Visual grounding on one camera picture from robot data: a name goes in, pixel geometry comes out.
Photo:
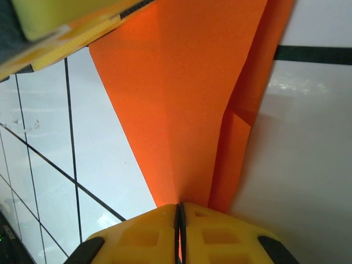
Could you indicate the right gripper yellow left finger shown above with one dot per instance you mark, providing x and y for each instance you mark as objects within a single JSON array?
[{"x": 132, "y": 247}]

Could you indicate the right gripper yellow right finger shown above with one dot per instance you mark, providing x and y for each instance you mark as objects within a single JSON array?
[{"x": 236, "y": 253}]

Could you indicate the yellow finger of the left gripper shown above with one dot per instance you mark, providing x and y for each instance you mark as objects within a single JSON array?
[
  {"x": 55, "y": 49},
  {"x": 68, "y": 11}
]

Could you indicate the orange cloth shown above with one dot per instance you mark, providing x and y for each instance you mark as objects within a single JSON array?
[{"x": 178, "y": 96}]

